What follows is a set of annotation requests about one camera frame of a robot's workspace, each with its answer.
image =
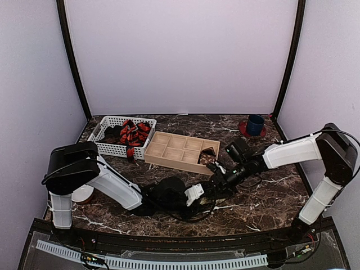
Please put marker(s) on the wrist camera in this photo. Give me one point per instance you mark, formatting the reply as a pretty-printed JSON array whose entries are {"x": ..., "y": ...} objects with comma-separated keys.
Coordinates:
[
  {"x": 170, "y": 190},
  {"x": 237, "y": 150}
]

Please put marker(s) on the red black striped tie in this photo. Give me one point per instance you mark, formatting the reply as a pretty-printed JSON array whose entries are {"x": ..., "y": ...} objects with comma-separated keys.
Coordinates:
[{"x": 133, "y": 135}]

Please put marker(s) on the blue cup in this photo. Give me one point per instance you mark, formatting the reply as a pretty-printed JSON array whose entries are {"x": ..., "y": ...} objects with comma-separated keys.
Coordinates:
[{"x": 255, "y": 124}]

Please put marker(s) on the grey cable duct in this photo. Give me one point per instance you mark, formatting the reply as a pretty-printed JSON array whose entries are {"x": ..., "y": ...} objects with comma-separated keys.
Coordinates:
[{"x": 147, "y": 260}]

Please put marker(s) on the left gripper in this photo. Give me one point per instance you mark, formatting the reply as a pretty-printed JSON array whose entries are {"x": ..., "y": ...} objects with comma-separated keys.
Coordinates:
[{"x": 196, "y": 209}]

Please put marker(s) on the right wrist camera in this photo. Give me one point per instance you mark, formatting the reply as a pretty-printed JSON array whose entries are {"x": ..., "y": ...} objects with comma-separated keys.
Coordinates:
[{"x": 237, "y": 150}]

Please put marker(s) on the dark tie in basket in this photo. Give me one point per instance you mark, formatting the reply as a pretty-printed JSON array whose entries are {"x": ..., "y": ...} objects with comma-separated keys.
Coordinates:
[{"x": 112, "y": 135}]

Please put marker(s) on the black front rail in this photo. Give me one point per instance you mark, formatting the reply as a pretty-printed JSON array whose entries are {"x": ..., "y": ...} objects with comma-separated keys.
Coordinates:
[{"x": 102, "y": 242}]

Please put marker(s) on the black frame post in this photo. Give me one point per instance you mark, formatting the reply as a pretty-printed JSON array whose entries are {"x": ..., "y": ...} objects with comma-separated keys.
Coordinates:
[
  {"x": 65, "y": 31},
  {"x": 300, "y": 11}
]

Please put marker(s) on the rolled brown patterned tie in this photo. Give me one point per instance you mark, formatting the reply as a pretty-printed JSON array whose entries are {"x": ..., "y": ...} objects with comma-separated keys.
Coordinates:
[{"x": 206, "y": 159}]

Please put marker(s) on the white perforated basket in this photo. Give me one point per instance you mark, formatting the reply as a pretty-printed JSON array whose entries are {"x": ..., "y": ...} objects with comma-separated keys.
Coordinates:
[{"x": 118, "y": 149}]

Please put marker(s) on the red saucer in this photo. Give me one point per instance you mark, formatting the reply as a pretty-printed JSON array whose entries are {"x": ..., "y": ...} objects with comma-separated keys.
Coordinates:
[{"x": 242, "y": 128}]

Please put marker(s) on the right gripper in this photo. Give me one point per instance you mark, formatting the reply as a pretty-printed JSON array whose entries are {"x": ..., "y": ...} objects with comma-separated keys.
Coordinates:
[{"x": 221, "y": 185}]

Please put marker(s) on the white orange bowl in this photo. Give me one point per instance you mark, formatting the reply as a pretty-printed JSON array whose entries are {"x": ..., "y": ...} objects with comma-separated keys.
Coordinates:
[{"x": 82, "y": 195}]

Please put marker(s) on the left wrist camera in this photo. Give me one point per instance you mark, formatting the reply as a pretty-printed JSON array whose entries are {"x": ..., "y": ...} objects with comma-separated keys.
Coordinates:
[{"x": 170, "y": 190}]

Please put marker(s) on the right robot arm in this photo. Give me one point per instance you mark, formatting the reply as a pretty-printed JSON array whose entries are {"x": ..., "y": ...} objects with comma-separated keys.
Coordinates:
[{"x": 336, "y": 150}]

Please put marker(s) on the right black frame post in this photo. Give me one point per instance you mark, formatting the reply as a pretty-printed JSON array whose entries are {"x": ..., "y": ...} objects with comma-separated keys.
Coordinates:
[{"x": 300, "y": 11}]

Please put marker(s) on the brown green patterned tie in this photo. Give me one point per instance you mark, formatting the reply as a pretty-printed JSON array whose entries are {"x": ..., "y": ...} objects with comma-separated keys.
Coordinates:
[{"x": 206, "y": 201}]

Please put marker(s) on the wooden compartment tray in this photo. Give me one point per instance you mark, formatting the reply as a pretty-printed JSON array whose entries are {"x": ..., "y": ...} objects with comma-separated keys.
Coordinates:
[{"x": 179, "y": 152}]

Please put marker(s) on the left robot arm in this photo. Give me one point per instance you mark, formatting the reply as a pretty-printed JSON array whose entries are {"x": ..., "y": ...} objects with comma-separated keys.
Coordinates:
[{"x": 73, "y": 166}]

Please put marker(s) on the rolled dark tie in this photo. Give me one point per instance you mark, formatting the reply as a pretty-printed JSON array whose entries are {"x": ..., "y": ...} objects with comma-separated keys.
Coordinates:
[{"x": 209, "y": 151}]

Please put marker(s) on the left black frame post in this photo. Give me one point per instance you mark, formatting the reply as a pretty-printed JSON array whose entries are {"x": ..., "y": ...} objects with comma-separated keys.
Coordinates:
[{"x": 65, "y": 31}]

